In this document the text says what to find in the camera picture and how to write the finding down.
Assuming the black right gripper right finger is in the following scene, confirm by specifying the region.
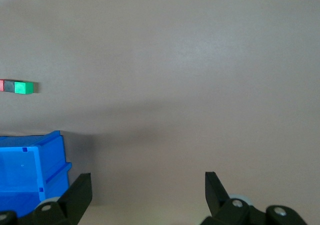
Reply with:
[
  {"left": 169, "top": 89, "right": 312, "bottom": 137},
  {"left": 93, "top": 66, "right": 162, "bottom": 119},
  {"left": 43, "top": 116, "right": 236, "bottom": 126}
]
[{"left": 199, "top": 171, "right": 309, "bottom": 225}]

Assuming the blue plastic storage bin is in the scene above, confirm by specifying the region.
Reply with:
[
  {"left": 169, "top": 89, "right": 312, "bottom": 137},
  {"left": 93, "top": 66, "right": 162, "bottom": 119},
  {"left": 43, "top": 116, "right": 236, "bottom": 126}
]
[{"left": 0, "top": 130, "right": 73, "bottom": 217}]

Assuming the black cube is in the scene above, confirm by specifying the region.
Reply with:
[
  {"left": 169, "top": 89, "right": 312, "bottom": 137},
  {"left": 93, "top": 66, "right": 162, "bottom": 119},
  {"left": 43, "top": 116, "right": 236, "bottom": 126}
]
[{"left": 3, "top": 79, "right": 25, "bottom": 94}]

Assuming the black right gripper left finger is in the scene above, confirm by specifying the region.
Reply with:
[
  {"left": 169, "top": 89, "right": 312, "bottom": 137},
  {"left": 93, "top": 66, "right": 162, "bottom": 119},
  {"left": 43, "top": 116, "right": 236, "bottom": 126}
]
[{"left": 0, "top": 172, "right": 93, "bottom": 225}]

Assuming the brown table mat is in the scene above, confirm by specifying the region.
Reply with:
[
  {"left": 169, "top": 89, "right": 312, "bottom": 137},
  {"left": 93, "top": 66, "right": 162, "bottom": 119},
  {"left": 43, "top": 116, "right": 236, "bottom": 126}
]
[{"left": 0, "top": 0, "right": 320, "bottom": 225}]

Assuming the green cube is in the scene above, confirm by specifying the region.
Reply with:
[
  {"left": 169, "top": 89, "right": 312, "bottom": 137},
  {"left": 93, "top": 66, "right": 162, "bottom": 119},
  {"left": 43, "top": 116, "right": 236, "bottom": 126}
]
[{"left": 14, "top": 81, "right": 34, "bottom": 95}]

